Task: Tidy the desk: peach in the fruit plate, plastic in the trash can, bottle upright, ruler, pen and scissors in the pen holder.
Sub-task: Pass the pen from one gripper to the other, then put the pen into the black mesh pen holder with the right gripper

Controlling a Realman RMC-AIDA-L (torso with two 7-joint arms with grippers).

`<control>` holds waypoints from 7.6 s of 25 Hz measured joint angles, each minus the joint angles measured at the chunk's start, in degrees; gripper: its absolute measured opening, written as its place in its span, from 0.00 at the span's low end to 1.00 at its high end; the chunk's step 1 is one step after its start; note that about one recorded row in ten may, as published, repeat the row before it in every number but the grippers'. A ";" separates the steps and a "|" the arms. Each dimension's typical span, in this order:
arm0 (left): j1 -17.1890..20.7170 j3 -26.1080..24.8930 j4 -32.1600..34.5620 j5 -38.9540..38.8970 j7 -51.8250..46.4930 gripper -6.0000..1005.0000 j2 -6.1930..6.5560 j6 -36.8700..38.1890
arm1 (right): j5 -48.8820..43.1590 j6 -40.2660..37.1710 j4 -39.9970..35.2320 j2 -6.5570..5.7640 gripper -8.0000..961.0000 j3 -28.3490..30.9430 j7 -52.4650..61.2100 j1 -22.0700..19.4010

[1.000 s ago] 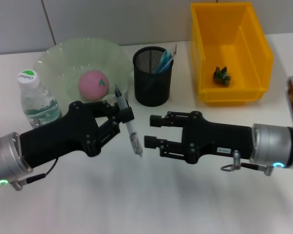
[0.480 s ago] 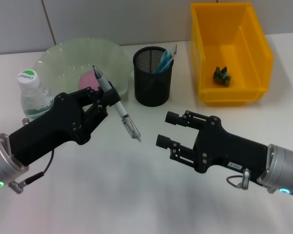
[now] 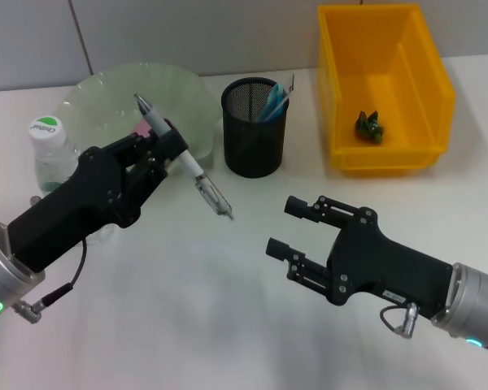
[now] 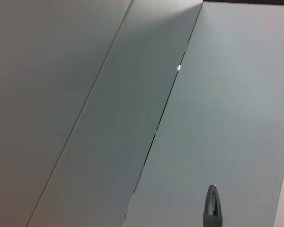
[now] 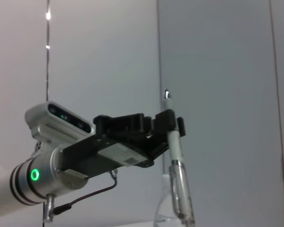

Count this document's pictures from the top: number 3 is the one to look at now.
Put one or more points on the black mesh pen holder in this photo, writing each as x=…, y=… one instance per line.
x=252, y=150

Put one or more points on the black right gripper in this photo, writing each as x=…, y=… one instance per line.
x=382, y=264

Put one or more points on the yellow plastic bin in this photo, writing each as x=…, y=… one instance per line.
x=390, y=48

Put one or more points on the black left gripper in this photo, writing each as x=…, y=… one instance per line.
x=65, y=211

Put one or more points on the clear green-label water bottle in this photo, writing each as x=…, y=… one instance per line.
x=44, y=134

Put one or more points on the pink peach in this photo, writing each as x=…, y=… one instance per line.
x=140, y=131

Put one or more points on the transparent plastic ruler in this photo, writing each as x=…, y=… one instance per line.
x=286, y=91

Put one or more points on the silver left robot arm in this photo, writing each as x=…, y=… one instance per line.
x=0, y=268

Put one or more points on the blue scissors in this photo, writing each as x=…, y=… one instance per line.
x=272, y=103

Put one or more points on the green glass fruit plate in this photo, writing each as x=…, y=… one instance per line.
x=105, y=93

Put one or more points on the green plastic scrap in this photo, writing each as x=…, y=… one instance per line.
x=368, y=128

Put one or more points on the clear silver pen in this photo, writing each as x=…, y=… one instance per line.
x=209, y=191

